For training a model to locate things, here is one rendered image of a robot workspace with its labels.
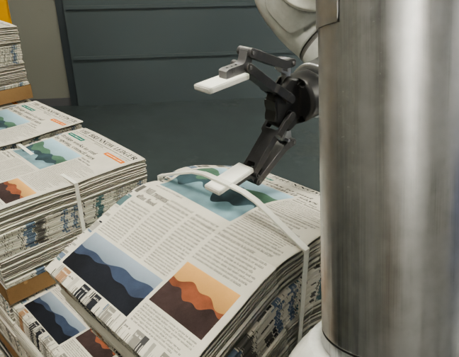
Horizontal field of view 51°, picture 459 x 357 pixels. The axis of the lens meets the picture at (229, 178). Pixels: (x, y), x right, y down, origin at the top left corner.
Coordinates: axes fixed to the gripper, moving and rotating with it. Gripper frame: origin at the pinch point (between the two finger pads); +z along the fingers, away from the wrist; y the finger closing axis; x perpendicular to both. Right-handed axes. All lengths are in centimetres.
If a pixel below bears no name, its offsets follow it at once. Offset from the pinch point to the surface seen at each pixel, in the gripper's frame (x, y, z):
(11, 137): 78, 22, 2
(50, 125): 79, 22, -9
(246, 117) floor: 249, 146, -250
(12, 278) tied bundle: 46, 38, 20
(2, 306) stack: 52, 49, 23
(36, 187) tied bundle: 49, 23, 9
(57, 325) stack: 34, 45, 18
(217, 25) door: 303, 74, -271
